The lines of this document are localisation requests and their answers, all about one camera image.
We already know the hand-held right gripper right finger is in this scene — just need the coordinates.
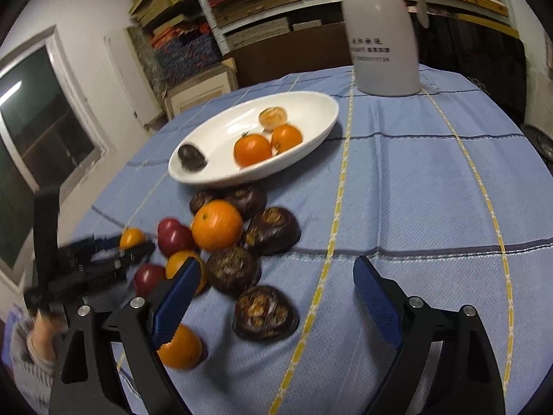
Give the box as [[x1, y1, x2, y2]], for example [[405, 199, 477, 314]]
[[353, 256, 506, 415]]

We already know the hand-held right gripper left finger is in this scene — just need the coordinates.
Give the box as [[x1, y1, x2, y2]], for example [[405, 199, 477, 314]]
[[48, 257, 204, 415]]

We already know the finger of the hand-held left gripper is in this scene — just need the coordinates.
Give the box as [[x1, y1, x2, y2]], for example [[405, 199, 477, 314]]
[[65, 234, 122, 252], [88, 241, 156, 271]]

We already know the small orange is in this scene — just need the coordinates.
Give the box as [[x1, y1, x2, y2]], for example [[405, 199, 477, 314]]
[[119, 228, 147, 250]]

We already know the dark red plum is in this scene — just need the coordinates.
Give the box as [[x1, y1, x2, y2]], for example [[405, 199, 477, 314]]
[[133, 264, 168, 298], [157, 218, 196, 258]]

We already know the small dark purple mangosteen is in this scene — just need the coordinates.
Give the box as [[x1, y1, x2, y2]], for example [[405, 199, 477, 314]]
[[189, 189, 221, 216]]

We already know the large orange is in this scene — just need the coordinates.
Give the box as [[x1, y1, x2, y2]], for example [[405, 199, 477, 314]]
[[191, 199, 244, 252]]

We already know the white oval plate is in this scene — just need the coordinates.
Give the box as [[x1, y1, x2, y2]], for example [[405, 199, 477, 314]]
[[168, 91, 340, 187]]

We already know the person's left forearm grey sleeve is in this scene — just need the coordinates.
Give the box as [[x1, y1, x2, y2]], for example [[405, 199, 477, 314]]
[[8, 317, 56, 415]]

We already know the person's left hand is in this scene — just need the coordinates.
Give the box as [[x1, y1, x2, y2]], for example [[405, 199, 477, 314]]
[[27, 307, 65, 361]]

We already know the window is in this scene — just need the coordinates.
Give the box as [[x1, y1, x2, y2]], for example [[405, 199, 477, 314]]
[[0, 26, 115, 277]]

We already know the blue checked tablecloth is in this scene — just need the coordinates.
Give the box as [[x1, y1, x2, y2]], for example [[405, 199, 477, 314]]
[[56, 64, 553, 415]]

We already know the beige wooden cabinet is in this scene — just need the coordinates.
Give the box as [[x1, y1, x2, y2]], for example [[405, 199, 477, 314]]
[[162, 58, 238, 119]]

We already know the grey speckled slab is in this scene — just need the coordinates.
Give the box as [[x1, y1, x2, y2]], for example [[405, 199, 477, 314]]
[[126, 25, 168, 92]]

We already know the pale peeled tangerine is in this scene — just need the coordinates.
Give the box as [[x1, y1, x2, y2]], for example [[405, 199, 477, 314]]
[[259, 107, 288, 133]]

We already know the white metal shelf rack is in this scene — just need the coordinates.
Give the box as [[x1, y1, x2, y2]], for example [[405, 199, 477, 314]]
[[184, 0, 346, 57]]

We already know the dark wooden panel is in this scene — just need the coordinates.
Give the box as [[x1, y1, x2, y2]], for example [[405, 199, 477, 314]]
[[425, 12, 528, 127]]

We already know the brown wooden board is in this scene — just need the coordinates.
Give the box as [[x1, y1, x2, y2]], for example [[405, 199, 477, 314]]
[[235, 21, 359, 89]]

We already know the white thermos jug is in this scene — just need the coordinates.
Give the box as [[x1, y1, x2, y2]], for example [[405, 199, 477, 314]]
[[337, 0, 428, 97]]

